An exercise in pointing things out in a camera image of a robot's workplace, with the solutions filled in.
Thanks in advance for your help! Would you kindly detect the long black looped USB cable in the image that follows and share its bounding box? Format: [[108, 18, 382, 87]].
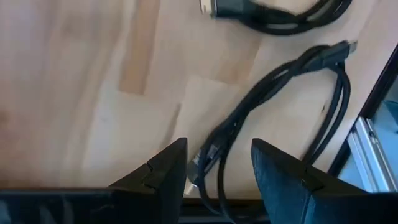
[[183, 39, 358, 224]]

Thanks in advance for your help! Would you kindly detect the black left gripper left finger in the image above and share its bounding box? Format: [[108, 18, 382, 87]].
[[108, 137, 189, 224]]

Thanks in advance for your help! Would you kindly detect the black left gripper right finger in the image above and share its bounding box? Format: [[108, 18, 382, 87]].
[[251, 138, 398, 224]]

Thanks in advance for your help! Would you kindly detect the black table edge rail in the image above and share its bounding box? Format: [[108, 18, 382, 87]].
[[328, 43, 398, 194]]

